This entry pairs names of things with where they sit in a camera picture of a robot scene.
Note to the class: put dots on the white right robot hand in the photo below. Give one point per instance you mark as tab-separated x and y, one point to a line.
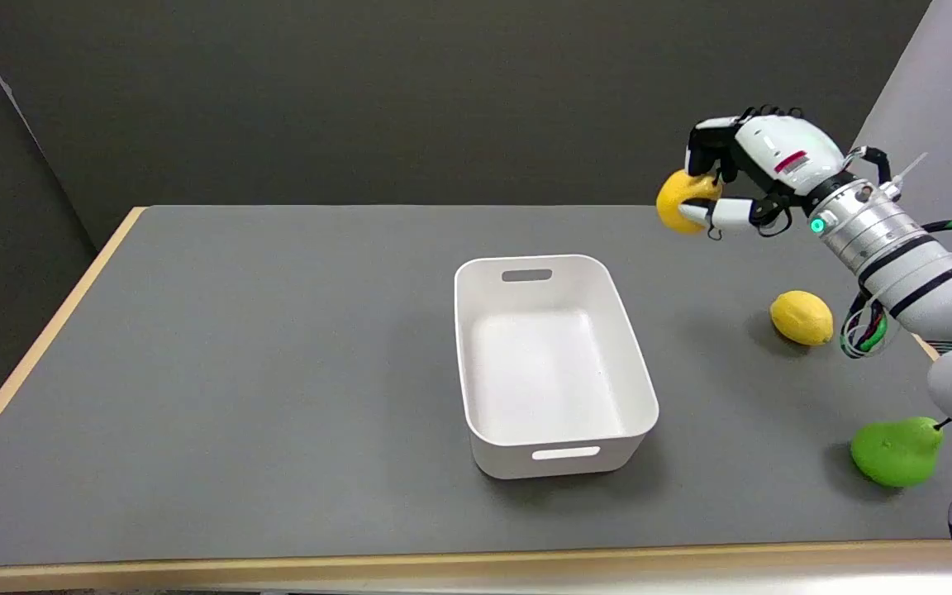
778	157

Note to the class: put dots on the yellow pear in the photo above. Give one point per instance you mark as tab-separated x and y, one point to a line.
681	201

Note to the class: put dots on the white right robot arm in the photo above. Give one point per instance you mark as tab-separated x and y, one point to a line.
914	277

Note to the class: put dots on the white plastic box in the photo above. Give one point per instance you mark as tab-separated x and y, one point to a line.
553	364

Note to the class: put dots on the green pear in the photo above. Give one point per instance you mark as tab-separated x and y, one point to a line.
896	451

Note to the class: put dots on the yellow lemon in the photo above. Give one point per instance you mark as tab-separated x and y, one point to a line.
802	317

